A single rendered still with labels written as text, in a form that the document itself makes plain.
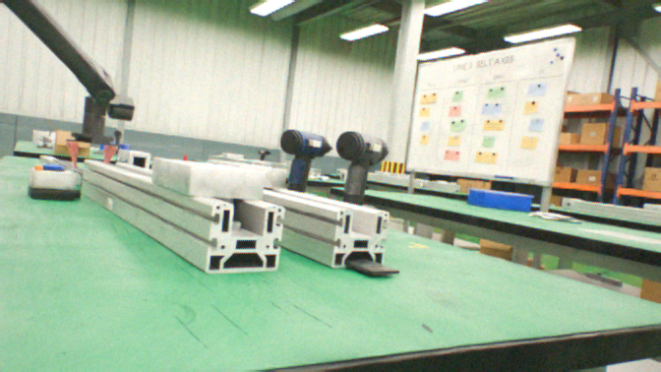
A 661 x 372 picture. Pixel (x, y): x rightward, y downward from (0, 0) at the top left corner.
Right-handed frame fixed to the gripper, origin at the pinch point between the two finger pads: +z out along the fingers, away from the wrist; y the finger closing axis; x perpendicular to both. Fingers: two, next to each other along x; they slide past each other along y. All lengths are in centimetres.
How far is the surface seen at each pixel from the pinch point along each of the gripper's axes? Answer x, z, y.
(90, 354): -118, 6, -23
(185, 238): -91, 3, -7
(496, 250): 111, 54, 377
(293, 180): -56, -4, 33
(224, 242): -99, 2, -5
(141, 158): 76, -1, 36
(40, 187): -34.8, 3.2, -16.1
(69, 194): -34.9, 4.3, -10.7
